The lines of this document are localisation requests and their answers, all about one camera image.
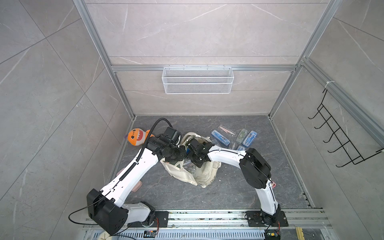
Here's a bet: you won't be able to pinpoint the blue clear pencil case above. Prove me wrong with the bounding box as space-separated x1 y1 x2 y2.
211 130 231 147

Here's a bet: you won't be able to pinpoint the cream canvas tote bag leaves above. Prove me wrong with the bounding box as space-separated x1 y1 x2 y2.
159 132 222 189

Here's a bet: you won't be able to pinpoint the clear case pink compass set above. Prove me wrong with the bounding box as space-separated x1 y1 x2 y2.
218 125 236 136

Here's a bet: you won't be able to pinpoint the clear plastic ruler case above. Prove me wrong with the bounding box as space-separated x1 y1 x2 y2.
230 142 237 150

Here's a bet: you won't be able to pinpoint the small blue clear case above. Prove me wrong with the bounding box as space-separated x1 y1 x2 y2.
237 145 246 151

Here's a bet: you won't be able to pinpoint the clear green stationery case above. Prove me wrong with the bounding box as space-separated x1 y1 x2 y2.
236 129 248 144

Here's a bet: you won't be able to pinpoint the blue clear compass case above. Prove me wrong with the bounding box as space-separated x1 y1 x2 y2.
242 131 258 148

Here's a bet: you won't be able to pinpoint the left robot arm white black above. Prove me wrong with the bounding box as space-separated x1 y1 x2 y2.
85 118 186 236

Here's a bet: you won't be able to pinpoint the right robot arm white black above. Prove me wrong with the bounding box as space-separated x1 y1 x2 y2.
187 139 281 223

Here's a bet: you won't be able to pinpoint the orange plush fish toy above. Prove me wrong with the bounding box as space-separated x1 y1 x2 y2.
126 128 150 146

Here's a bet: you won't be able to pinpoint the white round clock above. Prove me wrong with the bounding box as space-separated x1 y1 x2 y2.
97 231 113 240

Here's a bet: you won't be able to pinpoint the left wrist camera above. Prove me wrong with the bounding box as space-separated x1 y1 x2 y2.
163 127 181 146

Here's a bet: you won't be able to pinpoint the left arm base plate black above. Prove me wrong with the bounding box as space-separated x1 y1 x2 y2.
126 211 169 228

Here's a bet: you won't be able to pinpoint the white wire mesh basket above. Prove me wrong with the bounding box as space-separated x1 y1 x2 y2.
162 67 235 95

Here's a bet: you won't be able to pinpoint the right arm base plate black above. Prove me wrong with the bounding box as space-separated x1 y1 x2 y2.
245 211 289 227

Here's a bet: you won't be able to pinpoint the black wire hook rack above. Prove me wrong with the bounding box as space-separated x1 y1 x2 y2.
308 90 384 168

